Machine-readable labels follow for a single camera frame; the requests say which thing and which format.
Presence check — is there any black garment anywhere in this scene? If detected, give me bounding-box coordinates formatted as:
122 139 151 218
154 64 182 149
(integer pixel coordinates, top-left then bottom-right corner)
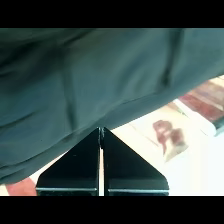
0 28 224 186

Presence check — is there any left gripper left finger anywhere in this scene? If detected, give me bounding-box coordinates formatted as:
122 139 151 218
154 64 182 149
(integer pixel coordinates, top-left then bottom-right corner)
35 126 101 197

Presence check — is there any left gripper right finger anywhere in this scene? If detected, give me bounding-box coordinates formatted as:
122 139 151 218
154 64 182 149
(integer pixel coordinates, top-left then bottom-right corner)
101 126 170 197

